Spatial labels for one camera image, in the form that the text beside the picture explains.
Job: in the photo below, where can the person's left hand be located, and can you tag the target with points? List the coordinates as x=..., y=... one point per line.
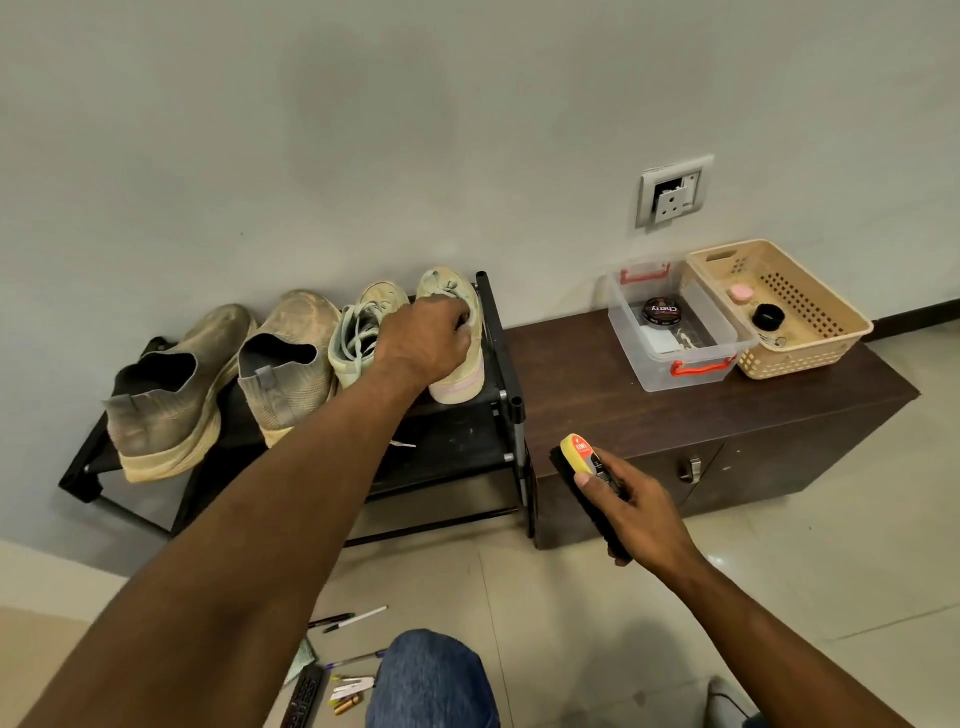
x=423, y=342

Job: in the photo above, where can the person's right hand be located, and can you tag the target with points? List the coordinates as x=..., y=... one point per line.
x=645, y=518

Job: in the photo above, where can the pale green lace-up shoe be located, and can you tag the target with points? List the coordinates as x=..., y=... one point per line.
x=458, y=383
x=360, y=330

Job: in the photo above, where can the black orange shoe brush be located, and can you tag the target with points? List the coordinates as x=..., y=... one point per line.
x=578, y=458

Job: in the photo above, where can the worn tan slip-on shoe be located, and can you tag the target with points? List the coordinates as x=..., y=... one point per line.
x=293, y=360
x=180, y=390

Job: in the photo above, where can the clear plastic storage box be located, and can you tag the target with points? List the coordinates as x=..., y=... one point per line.
x=668, y=353

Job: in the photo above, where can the small black round cap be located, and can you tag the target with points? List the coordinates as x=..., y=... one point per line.
x=768, y=317

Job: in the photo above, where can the pink round lid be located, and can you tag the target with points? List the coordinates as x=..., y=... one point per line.
x=741, y=293

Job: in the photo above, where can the beige plastic basket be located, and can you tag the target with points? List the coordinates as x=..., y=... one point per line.
x=810, y=315

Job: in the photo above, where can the person's left forearm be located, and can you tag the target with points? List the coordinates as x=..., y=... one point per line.
x=225, y=578

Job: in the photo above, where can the person's right forearm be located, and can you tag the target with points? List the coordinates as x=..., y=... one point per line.
x=795, y=660

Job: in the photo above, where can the dark brown wooden cabinet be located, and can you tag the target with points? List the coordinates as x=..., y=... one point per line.
x=720, y=405

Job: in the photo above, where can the person's right leg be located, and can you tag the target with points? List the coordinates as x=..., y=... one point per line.
x=728, y=705

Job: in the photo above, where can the black metal shoe rack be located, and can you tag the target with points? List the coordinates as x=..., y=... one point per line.
x=450, y=443

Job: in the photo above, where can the black round polish tin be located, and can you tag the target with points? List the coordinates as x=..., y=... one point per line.
x=662, y=312

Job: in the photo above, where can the black pen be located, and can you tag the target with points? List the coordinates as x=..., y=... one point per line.
x=327, y=618

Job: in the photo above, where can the green paper packet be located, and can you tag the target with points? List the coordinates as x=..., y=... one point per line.
x=300, y=660

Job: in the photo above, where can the black remote control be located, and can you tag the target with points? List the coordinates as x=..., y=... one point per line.
x=305, y=698

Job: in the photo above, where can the white wall socket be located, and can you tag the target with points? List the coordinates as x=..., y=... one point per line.
x=675, y=192

